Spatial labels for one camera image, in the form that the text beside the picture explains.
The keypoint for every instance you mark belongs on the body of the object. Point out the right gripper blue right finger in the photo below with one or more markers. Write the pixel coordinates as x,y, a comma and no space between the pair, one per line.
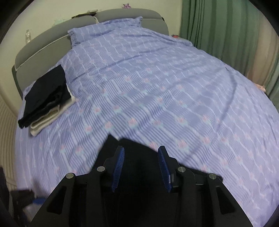
200,199

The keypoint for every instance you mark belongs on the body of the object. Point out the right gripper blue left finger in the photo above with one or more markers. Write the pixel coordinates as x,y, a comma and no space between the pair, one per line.
77,199

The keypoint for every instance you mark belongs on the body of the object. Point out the black pants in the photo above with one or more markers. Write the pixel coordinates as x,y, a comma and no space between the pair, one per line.
140,198

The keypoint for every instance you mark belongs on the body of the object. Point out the stack of folded clothes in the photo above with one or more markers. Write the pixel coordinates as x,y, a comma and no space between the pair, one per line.
46,101

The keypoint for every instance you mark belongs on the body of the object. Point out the purple floral bed sheet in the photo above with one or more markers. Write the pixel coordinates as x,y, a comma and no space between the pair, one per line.
132,82

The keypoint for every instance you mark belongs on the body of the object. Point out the grey padded headboard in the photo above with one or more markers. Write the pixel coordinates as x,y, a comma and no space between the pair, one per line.
45,50

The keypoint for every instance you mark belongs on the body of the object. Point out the green curtain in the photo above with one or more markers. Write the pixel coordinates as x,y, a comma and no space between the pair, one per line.
237,33

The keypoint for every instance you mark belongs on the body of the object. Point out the purple toy on headboard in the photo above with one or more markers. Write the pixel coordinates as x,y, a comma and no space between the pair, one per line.
126,6

